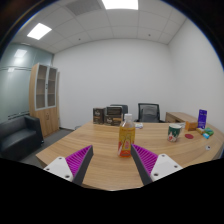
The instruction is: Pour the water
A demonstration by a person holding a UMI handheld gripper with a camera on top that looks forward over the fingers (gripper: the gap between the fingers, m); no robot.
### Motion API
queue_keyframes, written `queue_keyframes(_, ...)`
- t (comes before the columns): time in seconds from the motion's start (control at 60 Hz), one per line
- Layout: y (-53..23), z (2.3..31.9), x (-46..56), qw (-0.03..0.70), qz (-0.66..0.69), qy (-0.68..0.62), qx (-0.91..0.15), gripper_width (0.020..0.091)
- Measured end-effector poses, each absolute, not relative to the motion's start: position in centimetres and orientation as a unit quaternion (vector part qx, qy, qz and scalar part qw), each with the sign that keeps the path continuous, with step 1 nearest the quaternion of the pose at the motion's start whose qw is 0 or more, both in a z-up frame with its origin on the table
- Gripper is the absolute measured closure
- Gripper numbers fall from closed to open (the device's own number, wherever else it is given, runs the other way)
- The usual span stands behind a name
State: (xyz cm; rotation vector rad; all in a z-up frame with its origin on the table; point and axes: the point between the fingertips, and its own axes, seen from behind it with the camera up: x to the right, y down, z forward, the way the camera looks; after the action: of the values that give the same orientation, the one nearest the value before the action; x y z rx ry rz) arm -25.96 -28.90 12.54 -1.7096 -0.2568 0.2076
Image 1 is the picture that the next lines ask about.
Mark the purple standing pouch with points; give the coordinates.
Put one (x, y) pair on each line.
(202, 119)

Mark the ceiling air vent grille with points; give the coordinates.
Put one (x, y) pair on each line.
(83, 6)

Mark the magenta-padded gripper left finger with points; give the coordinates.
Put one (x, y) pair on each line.
(63, 168)

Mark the orange-brown cardboard box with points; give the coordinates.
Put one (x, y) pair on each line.
(191, 126)

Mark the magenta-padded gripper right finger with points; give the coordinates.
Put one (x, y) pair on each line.
(163, 166)

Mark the white and green leaflet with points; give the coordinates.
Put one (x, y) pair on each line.
(139, 126)

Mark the wooden side desk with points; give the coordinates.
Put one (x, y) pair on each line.
(176, 116)

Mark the black leather sofa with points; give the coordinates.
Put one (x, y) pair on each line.
(18, 136)

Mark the wooden glass-door shelf cabinet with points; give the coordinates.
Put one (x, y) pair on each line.
(43, 116)

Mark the square ceiling light panel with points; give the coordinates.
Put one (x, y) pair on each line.
(39, 31)
(120, 4)

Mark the black mesh office chair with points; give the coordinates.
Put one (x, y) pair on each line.
(149, 112)

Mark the orange-labelled drink bottle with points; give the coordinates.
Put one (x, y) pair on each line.
(126, 140)

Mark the dark brown carton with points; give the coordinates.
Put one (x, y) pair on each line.
(113, 116)
(98, 116)

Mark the green and white mug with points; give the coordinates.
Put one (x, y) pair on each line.
(173, 134)

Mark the small tan box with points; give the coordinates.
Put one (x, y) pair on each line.
(199, 131)

